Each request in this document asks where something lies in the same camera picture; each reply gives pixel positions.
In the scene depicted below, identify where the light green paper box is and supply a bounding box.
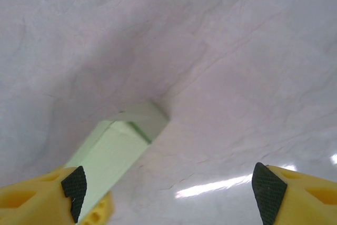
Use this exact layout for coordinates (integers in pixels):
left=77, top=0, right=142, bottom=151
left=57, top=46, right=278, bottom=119
left=64, top=101, right=169, bottom=223

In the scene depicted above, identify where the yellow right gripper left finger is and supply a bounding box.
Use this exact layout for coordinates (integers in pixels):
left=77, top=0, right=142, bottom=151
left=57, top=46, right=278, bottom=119
left=0, top=165, right=115, bottom=225

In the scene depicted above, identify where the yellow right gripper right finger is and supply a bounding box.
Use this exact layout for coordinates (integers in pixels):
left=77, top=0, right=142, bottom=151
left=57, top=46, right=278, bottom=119
left=251, top=162, right=337, bottom=225

